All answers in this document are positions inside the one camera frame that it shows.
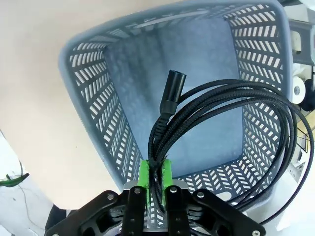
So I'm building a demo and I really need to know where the black braided barrel-plug cable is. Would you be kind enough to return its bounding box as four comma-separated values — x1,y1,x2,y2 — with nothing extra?
146,69,315,223

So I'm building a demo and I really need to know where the grey perforated plastic basket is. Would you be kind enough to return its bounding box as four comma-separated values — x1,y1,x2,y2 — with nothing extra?
58,0,295,222

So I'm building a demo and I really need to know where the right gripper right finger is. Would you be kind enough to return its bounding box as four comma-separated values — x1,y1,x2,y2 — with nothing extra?
162,159,266,236

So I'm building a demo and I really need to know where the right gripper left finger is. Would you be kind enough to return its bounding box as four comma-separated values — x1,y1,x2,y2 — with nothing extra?
45,159,151,236

